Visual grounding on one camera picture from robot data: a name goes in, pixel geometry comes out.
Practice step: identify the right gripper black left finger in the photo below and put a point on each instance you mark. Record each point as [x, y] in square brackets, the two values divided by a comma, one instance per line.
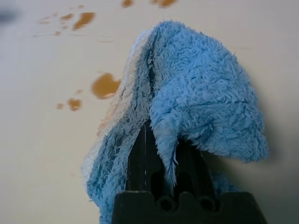
[140, 163]

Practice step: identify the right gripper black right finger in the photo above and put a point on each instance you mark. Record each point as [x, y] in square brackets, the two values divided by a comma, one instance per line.
[191, 168]

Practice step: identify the blue terry cloth rag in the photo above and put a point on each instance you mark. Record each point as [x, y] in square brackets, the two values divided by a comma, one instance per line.
[198, 81]

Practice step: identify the heart-shaped brown liquid puddle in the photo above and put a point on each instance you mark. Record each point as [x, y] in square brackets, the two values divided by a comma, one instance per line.
[105, 86]

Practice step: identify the small brown liquid drop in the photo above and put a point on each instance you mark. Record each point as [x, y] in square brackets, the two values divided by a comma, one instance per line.
[74, 104]
[167, 2]
[127, 2]
[67, 16]

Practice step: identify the tiny brown liquid drop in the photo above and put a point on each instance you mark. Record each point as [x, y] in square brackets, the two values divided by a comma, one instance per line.
[60, 106]

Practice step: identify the oval brown liquid puddle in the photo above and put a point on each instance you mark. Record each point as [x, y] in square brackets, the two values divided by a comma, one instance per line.
[84, 19]

